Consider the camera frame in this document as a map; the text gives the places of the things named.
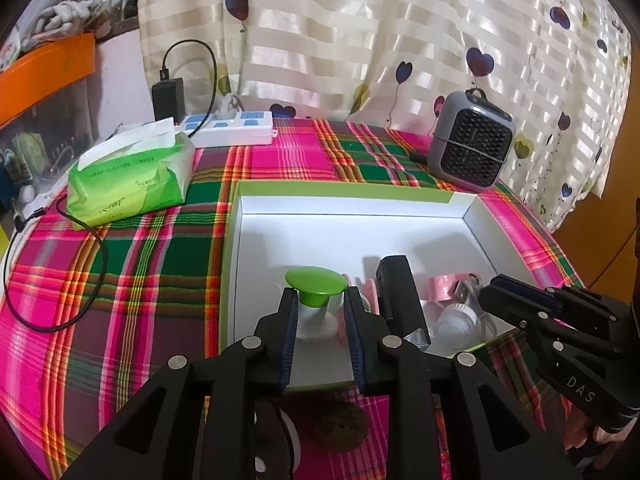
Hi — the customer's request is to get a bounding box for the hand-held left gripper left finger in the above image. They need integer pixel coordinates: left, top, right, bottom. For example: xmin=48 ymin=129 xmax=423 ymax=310
xmin=62 ymin=286 xmax=301 ymax=480

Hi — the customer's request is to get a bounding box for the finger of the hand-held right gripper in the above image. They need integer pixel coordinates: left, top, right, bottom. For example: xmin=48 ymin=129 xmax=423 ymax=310
xmin=491 ymin=273 xmax=631 ymax=326
xmin=477 ymin=285 xmax=617 ymax=376

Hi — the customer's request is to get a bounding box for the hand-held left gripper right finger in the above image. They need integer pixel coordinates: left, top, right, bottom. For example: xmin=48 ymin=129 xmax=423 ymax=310
xmin=343 ymin=285 xmax=577 ymax=480

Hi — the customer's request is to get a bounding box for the white clear plastic dispenser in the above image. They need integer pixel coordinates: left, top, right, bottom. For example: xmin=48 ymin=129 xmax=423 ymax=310
xmin=430 ymin=304 xmax=483 ymax=348

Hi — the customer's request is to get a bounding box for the green-capped white bottle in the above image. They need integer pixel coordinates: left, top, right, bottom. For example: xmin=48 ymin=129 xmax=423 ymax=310
xmin=284 ymin=266 xmax=349 ymax=343

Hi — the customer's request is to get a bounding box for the black rectangular device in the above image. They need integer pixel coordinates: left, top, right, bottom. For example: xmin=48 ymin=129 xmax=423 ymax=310
xmin=376 ymin=255 xmax=432 ymax=351

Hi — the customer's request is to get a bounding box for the brown walnut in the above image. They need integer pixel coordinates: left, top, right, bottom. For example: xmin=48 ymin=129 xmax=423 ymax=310
xmin=312 ymin=402 xmax=370 ymax=453

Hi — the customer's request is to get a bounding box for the oval black white device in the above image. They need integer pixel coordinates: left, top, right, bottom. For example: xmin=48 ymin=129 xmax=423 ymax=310
xmin=254 ymin=399 xmax=302 ymax=480

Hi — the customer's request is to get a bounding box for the green and white cardboard box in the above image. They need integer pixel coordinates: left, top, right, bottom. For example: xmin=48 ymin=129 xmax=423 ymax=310
xmin=218 ymin=178 xmax=521 ymax=392

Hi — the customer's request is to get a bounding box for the person's right hand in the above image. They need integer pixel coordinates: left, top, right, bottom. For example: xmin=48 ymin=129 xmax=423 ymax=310
xmin=562 ymin=400 xmax=631 ymax=456

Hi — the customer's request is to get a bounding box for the brown wooden panel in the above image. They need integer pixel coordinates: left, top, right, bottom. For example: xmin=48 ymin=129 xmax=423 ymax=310
xmin=552 ymin=180 xmax=640 ymax=306

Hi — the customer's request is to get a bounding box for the pink green plaid tablecloth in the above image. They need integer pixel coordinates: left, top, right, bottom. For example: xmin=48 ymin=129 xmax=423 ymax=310
xmin=0 ymin=117 xmax=586 ymax=480

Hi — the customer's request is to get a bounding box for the grey mini heater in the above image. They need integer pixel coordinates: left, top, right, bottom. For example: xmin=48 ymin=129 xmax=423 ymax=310
xmin=426 ymin=89 xmax=517 ymax=193

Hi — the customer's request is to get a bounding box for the white blue power strip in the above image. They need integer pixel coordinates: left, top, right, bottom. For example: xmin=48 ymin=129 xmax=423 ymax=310
xmin=175 ymin=110 xmax=278 ymax=149

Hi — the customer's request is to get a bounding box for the green tissue pack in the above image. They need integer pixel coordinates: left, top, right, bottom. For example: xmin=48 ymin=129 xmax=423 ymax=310
xmin=66 ymin=117 xmax=196 ymax=232

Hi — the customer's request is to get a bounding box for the white plug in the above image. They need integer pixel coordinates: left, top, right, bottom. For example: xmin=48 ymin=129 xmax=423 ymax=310
xmin=214 ymin=94 xmax=247 ymax=122

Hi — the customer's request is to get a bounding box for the black power adapter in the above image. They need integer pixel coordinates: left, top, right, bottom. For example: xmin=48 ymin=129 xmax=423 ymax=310
xmin=151 ymin=78 xmax=187 ymax=125

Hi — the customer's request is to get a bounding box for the cream striped heart curtain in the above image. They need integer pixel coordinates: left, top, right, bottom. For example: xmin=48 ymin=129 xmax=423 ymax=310
xmin=137 ymin=0 xmax=633 ymax=233

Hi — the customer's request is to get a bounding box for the clear plastic storage bin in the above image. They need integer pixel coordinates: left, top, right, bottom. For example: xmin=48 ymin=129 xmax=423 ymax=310
xmin=0 ymin=72 xmax=101 ymax=201

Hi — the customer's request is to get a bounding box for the green white packet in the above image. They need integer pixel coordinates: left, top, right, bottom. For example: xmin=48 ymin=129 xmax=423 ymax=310
xmin=7 ymin=132 xmax=42 ymax=182

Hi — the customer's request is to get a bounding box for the orange-lidded clear container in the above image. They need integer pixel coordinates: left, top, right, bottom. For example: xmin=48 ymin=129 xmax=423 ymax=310
xmin=0 ymin=32 xmax=97 ymax=126

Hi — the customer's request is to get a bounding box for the thin black cable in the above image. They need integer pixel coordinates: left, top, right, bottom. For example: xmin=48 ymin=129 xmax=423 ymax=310
xmin=4 ymin=195 xmax=109 ymax=333

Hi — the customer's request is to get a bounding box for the black charger cable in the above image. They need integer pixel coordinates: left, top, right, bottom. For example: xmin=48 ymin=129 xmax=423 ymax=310
xmin=159 ymin=40 xmax=219 ymax=111

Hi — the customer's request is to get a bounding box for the white cord bundle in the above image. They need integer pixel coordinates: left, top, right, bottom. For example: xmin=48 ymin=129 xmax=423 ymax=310
xmin=17 ymin=0 xmax=133 ymax=43

